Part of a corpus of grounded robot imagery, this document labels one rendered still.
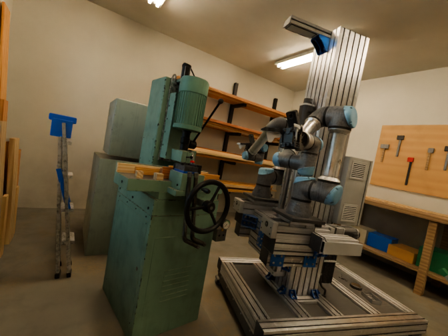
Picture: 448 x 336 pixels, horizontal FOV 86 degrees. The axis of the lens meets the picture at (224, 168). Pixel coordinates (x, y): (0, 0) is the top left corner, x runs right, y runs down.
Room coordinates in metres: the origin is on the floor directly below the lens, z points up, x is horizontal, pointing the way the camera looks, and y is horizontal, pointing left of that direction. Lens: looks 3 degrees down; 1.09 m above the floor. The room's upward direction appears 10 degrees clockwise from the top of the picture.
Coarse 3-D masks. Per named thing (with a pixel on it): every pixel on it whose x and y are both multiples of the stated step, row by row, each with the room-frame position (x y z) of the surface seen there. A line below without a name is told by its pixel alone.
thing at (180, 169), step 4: (176, 164) 1.28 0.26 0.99; (180, 164) 1.25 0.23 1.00; (192, 164) 1.32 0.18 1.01; (196, 164) 1.34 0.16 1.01; (176, 168) 1.27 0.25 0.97; (180, 168) 1.24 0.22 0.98; (184, 168) 1.21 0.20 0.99; (188, 168) 1.23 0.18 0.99; (192, 168) 1.24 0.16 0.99; (196, 168) 1.26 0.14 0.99; (200, 168) 1.31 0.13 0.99; (184, 172) 1.21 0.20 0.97; (192, 172) 1.24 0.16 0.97; (196, 172) 1.26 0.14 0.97; (200, 172) 1.31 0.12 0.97
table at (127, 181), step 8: (120, 176) 1.20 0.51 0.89; (128, 176) 1.17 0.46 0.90; (144, 176) 1.27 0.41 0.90; (152, 176) 1.32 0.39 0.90; (120, 184) 1.18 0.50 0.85; (128, 184) 1.12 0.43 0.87; (136, 184) 1.14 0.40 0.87; (144, 184) 1.17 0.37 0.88; (152, 184) 1.20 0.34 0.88; (160, 184) 1.22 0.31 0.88; (168, 184) 1.25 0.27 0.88; (168, 192) 1.24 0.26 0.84; (176, 192) 1.18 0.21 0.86; (184, 192) 1.21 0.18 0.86; (200, 192) 1.28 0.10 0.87
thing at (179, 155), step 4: (172, 152) 1.51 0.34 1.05; (176, 152) 1.47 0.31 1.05; (180, 152) 1.44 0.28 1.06; (184, 152) 1.43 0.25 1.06; (188, 152) 1.45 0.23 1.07; (172, 156) 1.50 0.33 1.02; (176, 156) 1.47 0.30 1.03; (180, 156) 1.43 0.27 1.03; (184, 156) 1.43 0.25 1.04; (188, 156) 1.45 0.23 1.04; (176, 160) 1.46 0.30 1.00; (180, 160) 1.43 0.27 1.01; (184, 160) 1.43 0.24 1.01; (188, 160) 1.45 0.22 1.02
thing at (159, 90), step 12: (156, 84) 1.64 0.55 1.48; (168, 84) 1.56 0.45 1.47; (156, 96) 1.62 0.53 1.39; (156, 108) 1.59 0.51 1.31; (156, 120) 1.57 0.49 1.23; (144, 132) 1.70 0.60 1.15; (156, 132) 1.55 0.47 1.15; (144, 144) 1.66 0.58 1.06; (156, 144) 1.55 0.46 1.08; (144, 156) 1.64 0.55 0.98; (156, 156) 1.56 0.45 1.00
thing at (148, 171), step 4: (136, 168) 1.29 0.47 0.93; (140, 168) 1.30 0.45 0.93; (144, 168) 1.32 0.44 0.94; (148, 168) 1.33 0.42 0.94; (152, 168) 1.36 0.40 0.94; (144, 172) 1.32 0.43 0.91; (148, 172) 1.34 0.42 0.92; (152, 172) 1.35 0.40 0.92; (156, 172) 1.37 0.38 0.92; (208, 176) 1.62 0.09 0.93; (212, 176) 1.64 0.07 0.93; (216, 176) 1.66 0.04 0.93
